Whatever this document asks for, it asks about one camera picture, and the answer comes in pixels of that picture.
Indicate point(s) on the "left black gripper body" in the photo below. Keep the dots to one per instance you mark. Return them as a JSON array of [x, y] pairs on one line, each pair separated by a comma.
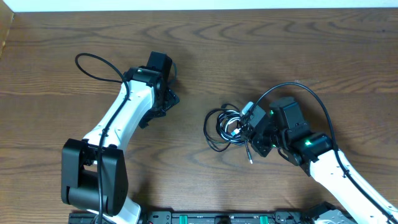
[[171, 99]]

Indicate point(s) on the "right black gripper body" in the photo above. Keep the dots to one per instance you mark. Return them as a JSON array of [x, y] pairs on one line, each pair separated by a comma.
[[270, 139]]

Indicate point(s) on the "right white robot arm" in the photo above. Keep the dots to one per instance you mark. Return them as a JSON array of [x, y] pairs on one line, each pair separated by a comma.
[[285, 129]]

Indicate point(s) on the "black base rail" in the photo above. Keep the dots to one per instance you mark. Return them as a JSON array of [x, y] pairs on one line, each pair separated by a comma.
[[321, 213]]

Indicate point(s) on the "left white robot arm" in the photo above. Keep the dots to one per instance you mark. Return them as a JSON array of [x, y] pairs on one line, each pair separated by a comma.
[[94, 175]]

